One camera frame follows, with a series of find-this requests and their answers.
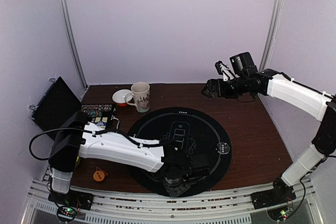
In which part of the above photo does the orange big blind button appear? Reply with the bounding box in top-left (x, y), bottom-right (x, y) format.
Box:
top-left (93, 170), bottom-right (106, 182)

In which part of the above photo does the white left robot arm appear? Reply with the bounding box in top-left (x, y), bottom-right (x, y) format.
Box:
top-left (28, 112), bottom-right (210, 205)

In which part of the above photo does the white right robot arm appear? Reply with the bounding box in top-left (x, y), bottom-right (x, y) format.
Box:
top-left (201, 52), bottom-right (335, 204)

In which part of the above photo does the round black poker mat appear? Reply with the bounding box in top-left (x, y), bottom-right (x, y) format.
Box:
top-left (128, 107), bottom-right (232, 197)

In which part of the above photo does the clear dealer button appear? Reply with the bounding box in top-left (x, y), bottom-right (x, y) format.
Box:
top-left (217, 142), bottom-right (230, 155)

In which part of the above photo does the white floral mug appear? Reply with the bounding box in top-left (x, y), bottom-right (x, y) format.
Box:
top-left (124, 82), bottom-right (150, 113)

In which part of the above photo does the red black triangle token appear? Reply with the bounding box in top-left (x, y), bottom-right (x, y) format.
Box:
top-left (96, 167), bottom-right (108, 177)

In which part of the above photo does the white saucer orange base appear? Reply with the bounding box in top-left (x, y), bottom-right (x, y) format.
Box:
top-left (112, 89), bottom-right (132, 107)

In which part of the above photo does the lime green bowl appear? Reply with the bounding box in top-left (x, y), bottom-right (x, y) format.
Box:
top-left (75, 156), bottom-right (80, 168)

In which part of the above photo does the black poker chip case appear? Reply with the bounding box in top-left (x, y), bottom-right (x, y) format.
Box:
top-left (31, 77), bottom-right (117, 131)

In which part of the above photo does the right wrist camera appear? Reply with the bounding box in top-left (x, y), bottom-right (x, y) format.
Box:
top-left (215, 61), bottom-right (236, 82)

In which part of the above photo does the aluminium front rail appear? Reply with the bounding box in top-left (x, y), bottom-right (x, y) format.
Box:
top-left (19, 179), bottom-right (326, 223)

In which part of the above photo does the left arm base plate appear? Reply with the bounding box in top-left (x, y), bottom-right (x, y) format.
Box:
top-left (48, 190), bottom-right (93, 210)

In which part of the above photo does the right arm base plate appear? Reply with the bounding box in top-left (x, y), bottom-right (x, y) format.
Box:
top-left (251, 189), bottom-right (297, 209)

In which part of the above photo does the right aluminium frame post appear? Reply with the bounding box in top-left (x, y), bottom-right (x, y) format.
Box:
top-left (258, 0), bottom-right (284, 70)

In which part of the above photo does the aluminium frame post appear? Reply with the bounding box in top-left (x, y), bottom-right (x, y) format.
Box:
top-left (258, 0), bottom-right (284, 70)
top-left (60, 0), bottom-right (88, 89)

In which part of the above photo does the left aluminium frame post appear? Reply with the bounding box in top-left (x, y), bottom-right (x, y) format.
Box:
top-left (60, 0), bottom-right (88, 89)

